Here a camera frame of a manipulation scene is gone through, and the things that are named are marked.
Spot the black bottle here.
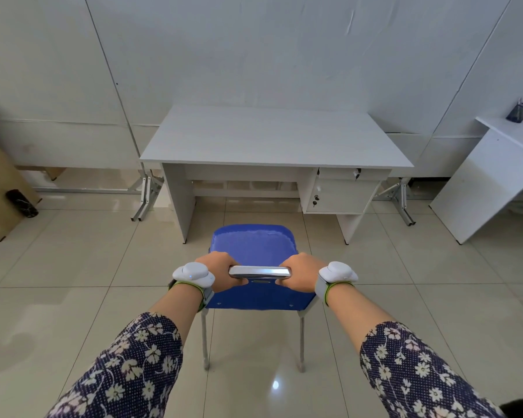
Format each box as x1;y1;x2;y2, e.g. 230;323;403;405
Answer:
5;189;39;219

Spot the person's left forearm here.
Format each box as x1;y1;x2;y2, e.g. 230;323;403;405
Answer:
46;283;206;418

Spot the white left wrist tracker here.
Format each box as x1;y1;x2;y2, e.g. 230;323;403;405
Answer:
169;262;216;312

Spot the grey metal partition foot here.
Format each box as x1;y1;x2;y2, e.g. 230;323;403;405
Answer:
130;171;164;222
372;177;416;227

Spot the white side desk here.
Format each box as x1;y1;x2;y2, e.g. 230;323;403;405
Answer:
429;115;523;245

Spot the person's left hand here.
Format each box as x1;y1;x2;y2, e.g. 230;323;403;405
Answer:
195;251;249;293

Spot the white desk with drawer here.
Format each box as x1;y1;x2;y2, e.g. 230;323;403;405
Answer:
139;104;415;245

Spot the dark mesh pen holder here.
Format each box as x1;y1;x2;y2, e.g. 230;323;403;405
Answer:
506;98;523;124

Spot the person's right hand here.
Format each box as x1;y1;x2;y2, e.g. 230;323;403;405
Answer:
275;252;328;294

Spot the blue plastic chair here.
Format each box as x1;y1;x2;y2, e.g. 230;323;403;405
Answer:
200;224;319;373

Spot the person's right forearm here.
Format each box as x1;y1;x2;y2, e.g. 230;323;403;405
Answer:
326;283;506;418

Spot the white right wrist tracker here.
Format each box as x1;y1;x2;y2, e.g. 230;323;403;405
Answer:
315;261;359;307

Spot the white wrist tracker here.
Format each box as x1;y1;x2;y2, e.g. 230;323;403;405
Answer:
169;262;216;312
315;261;359;307

